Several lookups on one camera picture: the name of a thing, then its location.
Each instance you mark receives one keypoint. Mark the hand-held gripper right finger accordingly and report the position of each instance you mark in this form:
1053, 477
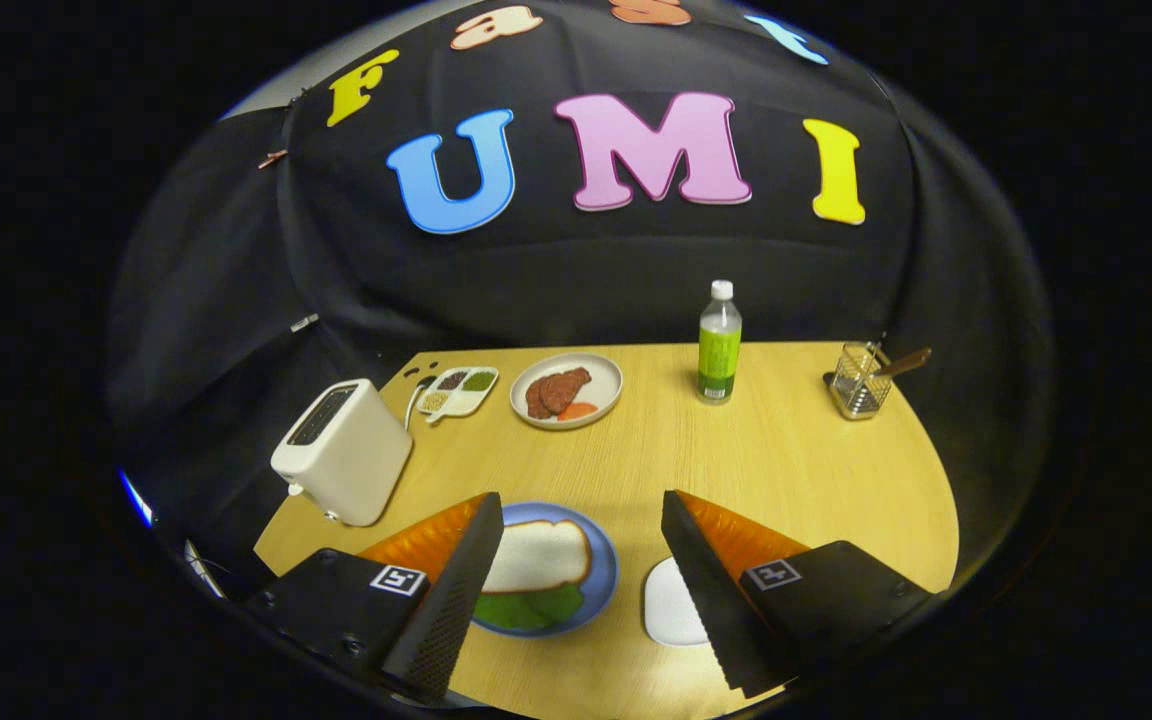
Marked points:
716, 610

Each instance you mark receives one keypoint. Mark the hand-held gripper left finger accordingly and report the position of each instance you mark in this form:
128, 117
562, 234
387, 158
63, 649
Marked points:
446, 620

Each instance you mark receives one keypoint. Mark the green lettuce leaf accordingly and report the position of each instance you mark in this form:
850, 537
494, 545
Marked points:
526, 608

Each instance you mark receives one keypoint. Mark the plain white bread slice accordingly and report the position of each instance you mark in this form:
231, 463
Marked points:
541, 555

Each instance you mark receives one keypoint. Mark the white square plate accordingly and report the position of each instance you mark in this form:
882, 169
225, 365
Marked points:
671, 605

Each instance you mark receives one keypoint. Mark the blue round plate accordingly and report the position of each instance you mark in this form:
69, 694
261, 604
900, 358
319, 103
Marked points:
604, 570

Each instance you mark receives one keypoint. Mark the white toaster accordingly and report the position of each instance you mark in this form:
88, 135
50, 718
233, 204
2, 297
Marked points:
356, 470

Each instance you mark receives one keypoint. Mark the white divided bean dish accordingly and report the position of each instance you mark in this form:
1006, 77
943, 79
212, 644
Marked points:
466, 402

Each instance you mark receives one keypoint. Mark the orange food slice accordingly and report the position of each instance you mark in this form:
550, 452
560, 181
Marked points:
578, 410

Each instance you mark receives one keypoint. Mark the brown meat slices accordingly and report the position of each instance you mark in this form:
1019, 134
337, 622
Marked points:
556, 392

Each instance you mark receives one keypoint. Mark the white office device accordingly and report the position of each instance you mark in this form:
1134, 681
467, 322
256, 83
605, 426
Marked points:
198, 565

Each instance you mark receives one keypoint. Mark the green label drink bottle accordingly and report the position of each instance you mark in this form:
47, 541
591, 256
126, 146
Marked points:
719, 355

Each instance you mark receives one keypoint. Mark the round cream plate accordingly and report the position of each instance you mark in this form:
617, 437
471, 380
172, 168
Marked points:
601, 375

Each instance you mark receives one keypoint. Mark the silver cloth clip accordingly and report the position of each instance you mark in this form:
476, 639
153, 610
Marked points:
304, 323

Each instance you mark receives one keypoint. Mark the computer monitor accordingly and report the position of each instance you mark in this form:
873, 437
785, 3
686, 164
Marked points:
136, 497

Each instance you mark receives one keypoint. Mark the black backdrop cloth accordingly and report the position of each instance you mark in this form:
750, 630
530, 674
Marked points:
586, 270

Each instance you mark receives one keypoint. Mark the pink cloth clip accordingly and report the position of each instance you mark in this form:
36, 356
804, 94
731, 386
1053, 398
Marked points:
273, 158

